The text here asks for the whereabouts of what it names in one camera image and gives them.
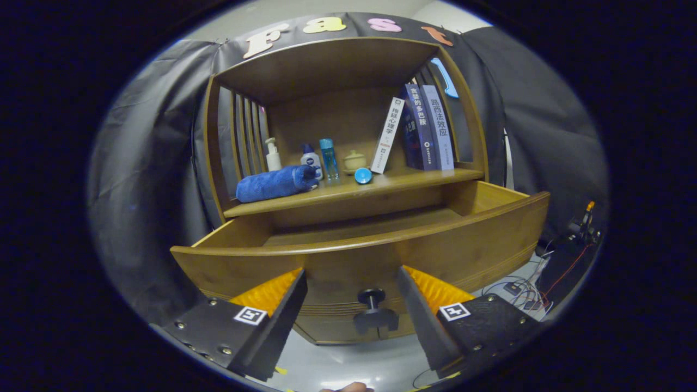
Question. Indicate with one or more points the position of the black backdrop cloth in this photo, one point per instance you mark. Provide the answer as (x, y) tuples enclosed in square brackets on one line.
[(147, 163)]

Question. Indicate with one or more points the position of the rolled blue towel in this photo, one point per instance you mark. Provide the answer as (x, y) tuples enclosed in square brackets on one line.
[(272, 185)]

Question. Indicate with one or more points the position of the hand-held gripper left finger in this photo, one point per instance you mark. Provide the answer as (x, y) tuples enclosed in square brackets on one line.
[(283, 321)]

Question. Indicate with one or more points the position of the black power adapter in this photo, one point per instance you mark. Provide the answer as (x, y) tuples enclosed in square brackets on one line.
[(532, 305), (512, 288)]

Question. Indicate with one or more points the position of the wooden countertop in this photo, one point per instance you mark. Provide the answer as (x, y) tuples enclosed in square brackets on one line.
[(381, 185)]

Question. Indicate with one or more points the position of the black device with orange tip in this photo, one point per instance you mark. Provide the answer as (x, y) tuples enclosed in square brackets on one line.
[(585, 226)]

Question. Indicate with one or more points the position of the wooden drawer with black knob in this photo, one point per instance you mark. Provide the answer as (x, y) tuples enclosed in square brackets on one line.
[(348, 267)]

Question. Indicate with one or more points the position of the white pump bottle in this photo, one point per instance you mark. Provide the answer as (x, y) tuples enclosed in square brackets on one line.
[(273, 160)]

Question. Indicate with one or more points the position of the white book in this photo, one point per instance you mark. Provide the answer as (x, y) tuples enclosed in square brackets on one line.
[(387, 136)]

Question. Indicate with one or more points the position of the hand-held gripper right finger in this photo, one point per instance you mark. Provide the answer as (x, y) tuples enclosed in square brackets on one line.
[(422, 321)]

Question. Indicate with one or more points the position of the pale blue book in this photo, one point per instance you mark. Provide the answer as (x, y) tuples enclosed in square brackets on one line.
[(438, 128)]

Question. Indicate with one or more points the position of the clear blue bottle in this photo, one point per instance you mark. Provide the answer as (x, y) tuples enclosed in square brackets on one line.
[(329, 158)]

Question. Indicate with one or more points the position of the white lotion bottle blue cap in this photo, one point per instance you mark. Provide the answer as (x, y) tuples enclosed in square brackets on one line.
[(311, 160)]

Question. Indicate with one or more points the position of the wooden cabinet door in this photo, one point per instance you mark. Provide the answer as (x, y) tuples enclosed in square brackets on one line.
[(326, 333), (405, 333)]

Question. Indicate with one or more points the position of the dark box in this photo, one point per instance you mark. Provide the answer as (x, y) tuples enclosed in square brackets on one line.
[(563, 272)]

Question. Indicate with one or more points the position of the beige lidded teacup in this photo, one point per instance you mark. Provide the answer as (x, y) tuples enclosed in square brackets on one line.
[(354, 162)]

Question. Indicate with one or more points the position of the wooden cabinet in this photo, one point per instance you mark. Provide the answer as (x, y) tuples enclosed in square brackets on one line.
[(326, 65)]

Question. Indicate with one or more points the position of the dark blue book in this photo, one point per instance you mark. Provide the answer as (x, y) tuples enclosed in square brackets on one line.
[(419, 128)]

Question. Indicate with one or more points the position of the blue cylindrical container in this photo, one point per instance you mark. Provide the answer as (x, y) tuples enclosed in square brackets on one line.
[(363, 175)]

